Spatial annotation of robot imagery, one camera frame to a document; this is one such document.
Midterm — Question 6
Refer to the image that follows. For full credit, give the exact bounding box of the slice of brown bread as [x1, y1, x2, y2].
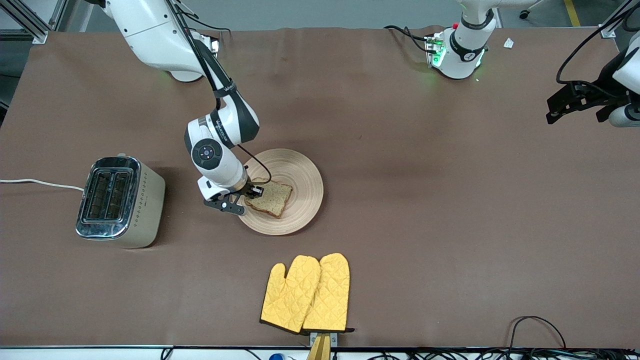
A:
[244, 179, 294, 219]

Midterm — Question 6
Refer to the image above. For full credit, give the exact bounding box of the round wooden plate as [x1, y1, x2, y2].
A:
[236, 148, 324, 237]

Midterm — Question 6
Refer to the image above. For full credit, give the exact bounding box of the cream and chrome toaster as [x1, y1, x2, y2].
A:
[75, 154, 166, 249]

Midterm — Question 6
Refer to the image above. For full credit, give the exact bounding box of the yellow quilted oven mitt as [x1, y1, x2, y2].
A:
[260, 255, 322, 335]
[302, 252, 351, 333]

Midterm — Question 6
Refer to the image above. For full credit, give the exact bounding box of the brown table cover sheet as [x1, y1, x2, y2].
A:
[0, 26, 640, 349]

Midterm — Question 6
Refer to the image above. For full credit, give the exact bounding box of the aluminium frame profile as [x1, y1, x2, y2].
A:
[0, 0, 68, 45]
[600, 0, 637, 39]

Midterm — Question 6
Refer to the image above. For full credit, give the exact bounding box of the black arm base cable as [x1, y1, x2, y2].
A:
[384, 25, 433, 53]
[187, 12, 232, 37]

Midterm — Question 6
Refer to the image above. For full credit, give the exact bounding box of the white toaster power cable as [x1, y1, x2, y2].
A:
[0, 178, 85, 192]

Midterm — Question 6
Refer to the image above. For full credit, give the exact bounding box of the wooden stick with metal bracket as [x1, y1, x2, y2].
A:
[306, 331, 339, 360]

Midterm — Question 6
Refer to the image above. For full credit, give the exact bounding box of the black looped cable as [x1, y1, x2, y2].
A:
[509, 316, 567, 349]

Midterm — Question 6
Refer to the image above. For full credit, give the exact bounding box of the black cable tangle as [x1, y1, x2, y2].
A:
[335, 348, 640, 360]

